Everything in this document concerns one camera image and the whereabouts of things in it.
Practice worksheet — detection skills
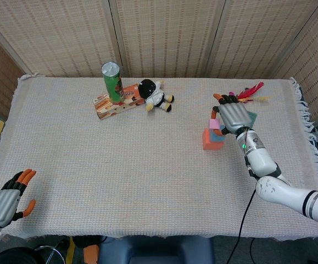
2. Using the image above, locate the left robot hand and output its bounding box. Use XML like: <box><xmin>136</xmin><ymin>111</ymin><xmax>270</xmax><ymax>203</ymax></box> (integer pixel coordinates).
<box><xmin>0</xmin><ymin>168</ymin><xmax>37</xmax><ymax>229</ymax></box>

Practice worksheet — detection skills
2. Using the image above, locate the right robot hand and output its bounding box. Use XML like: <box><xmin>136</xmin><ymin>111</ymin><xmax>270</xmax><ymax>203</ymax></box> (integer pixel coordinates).
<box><xmin>210</xmin><ymin>93</ymin><xmax>254</xmax><ymax>137</ymax></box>

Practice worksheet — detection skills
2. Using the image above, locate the pink cube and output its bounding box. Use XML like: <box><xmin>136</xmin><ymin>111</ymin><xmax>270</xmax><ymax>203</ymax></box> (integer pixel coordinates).
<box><xmin>208</xmin><ymin>118</ymin><xmax>222</xmax><ymax>131</ymax></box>

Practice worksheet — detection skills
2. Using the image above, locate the blue cube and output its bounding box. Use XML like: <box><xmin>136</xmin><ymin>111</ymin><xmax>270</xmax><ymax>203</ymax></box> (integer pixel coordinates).
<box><xmin>209</xmin><ymin>124</ymin><xmax>227</xmax><ymax>144</ymax></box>

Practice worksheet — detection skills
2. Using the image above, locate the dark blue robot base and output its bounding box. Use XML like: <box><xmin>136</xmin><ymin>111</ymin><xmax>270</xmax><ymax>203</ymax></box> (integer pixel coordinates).
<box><xmin>97</xmin><ymin>235</ymin><xmax>215</xmax><ymax>264</ymax></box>

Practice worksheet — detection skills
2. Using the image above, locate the orange cube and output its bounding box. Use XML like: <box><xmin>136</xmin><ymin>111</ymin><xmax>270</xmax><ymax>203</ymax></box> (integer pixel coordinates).
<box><xmin>202</xmin><ymin>127</ymin><xmax>226</xmax><ymax>151</ymax></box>

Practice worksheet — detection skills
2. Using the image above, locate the red feather shuttlecock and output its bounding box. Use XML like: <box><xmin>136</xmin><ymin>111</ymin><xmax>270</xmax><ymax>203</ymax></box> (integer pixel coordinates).
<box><xmin>228</xmin><ymin>81</ymin><xmax>271</xmax><ymax>105</ymax></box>

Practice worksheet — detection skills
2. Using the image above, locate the black-headed plush doll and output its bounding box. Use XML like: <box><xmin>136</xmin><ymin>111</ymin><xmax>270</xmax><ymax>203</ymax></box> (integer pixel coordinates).
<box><xmin>137</xmin><ymin>78</ymin><xmax>175</xmax><ymax>113</ymax></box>

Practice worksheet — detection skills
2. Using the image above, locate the woven folding screen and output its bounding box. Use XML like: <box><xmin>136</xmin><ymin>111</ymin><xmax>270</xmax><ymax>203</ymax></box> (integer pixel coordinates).
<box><xmin>0</xmin><ymin>0</ymin><xmax>318</xmax><ymax>122</ymax></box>

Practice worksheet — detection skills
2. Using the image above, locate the beige woven tablecloth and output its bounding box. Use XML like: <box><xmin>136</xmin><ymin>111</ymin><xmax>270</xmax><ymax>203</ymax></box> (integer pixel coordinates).
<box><xmin>0</xmin><ymin>73</ymin><xmax>318</xmax><ymax>240</ymax></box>

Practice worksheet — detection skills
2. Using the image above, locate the green chips can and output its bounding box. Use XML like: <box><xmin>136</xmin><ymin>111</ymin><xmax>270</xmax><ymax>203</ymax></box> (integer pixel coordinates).
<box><xmin>101</xmin><ymin>62</ymin><xmax>126</xmax><ymax>106</ymax></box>

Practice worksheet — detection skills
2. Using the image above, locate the orange snack box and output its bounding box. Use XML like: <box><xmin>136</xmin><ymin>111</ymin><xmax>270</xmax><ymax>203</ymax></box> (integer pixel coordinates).
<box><xmin>92</xmin><ymin>83</ymin><xmax>146</xmax><ymax>120</ymax></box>

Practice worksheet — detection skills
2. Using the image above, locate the chrome ring stool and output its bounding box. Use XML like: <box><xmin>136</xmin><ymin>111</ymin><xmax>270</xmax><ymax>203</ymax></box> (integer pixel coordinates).
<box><xmin>33</xmin><ymin>245</ymin><xmax>66</xmax><ymax>264</ymax></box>

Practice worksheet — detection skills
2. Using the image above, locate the black cable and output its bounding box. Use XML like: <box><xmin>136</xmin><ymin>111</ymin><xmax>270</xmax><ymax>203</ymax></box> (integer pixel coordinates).
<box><xmin>225</xmin><ymin>189</ymin><xmax>257</xmax><ymax>264</ymax></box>

